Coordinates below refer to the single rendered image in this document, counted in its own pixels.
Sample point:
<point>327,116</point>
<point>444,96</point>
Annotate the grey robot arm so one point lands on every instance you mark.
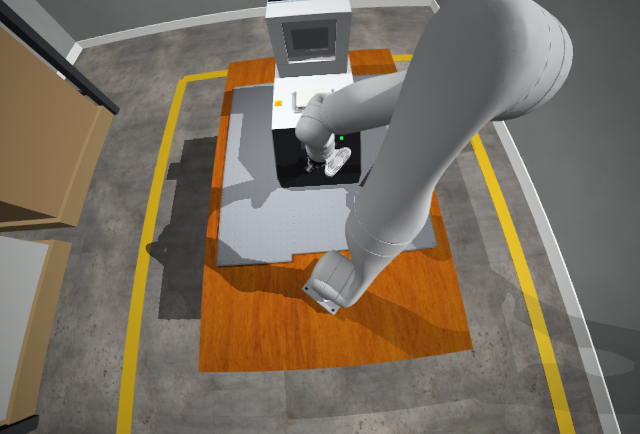
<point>476,60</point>

